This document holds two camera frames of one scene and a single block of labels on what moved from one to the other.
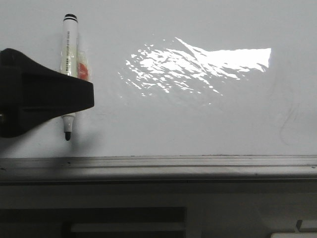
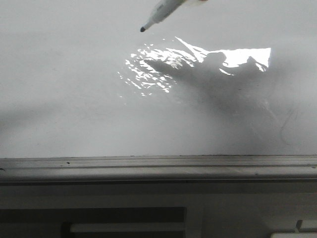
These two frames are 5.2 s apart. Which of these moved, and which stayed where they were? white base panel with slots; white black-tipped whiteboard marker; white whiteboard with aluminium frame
Moved: white black-tipped whiteboard marker
Stayed: white base panel with slots; white whiteboard with aluminium frame
